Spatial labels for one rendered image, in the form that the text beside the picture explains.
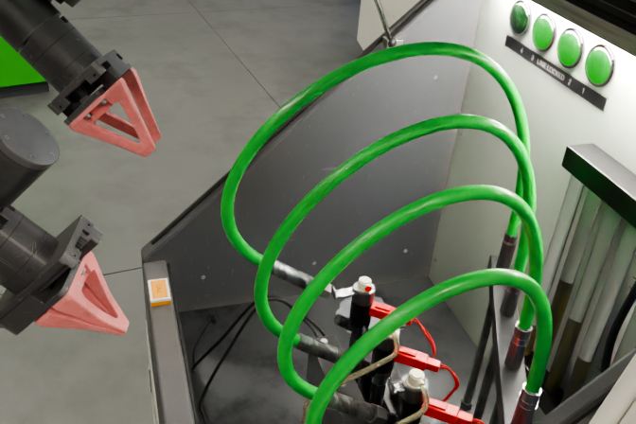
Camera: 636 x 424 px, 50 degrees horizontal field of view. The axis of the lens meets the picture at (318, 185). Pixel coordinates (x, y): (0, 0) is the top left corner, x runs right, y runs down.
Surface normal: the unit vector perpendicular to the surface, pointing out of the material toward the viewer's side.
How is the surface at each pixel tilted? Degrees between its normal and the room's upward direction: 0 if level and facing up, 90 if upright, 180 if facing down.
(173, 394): 0
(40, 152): 44
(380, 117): 90
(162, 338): 0
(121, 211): 0
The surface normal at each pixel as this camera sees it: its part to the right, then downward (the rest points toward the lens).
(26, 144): 0.75, -0.59
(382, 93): 0.29, 0.51
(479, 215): -0.95, 0.09
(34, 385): 0.07, -0.85
